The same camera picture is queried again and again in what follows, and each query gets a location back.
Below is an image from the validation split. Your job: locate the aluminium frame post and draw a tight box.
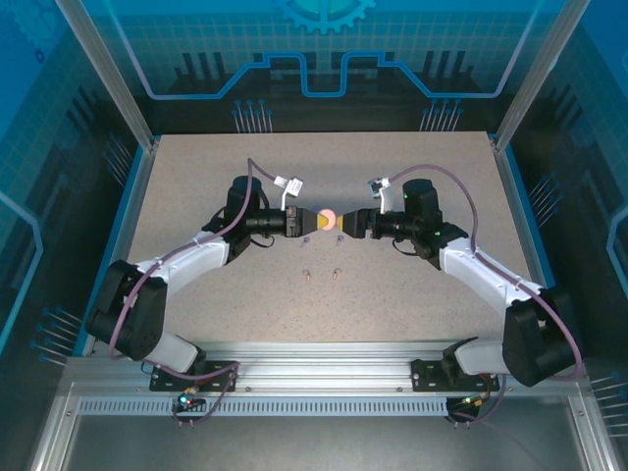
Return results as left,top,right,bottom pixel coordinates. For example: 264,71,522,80
492,0,590,154
53,0,161,152

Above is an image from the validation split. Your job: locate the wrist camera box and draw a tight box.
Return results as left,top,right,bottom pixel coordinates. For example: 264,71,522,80
365,175,393,215
272,174,306,211

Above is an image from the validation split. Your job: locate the aluminium mounting rail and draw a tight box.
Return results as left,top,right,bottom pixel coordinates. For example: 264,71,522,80
63,340,588,399

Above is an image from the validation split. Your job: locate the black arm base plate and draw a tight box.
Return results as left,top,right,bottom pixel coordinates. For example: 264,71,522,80
410,358,501,393
149,360,240,393

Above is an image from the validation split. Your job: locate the slotted grey cable duct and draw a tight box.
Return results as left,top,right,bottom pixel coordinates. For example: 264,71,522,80
77,397,451,419

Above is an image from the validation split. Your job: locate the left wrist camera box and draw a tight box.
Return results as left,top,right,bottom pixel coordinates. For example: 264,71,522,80
272,174,306,211

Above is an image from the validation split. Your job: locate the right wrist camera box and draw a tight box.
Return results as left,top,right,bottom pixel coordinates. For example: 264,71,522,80
365,175,393,215

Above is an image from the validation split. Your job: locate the blue table side strip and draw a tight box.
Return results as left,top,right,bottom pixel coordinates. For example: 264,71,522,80
498,144,581,357
72,144,154,357

